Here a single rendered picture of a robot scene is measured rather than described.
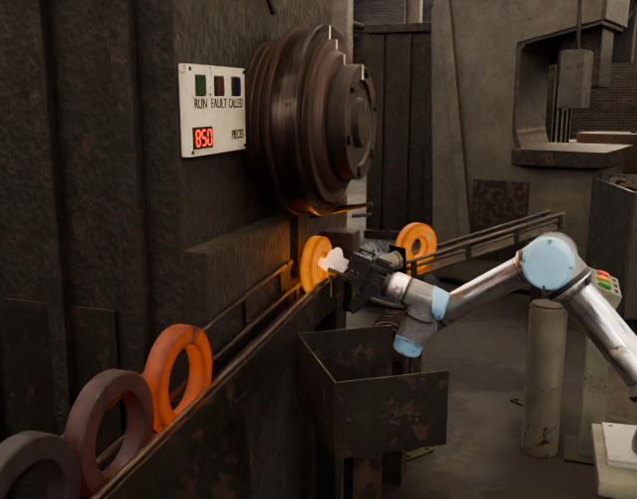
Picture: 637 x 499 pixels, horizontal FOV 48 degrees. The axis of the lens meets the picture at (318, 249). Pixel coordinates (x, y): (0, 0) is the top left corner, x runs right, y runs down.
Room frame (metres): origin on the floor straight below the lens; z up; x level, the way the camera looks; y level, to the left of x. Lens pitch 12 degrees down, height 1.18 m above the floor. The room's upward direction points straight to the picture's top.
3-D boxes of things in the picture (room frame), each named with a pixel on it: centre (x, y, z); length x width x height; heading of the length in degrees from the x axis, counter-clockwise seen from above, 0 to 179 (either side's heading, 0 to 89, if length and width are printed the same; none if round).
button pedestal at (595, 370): (2.22, -0.92, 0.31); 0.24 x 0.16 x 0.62; 161
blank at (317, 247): (1.85, 0.00, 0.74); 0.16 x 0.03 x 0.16; 158
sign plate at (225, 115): (1.54, 0.22, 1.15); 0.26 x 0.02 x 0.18; 161
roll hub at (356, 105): (1.79, -0.09, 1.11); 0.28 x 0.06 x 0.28; 161
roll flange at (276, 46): (1.85, 0.08, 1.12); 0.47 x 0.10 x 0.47; 161
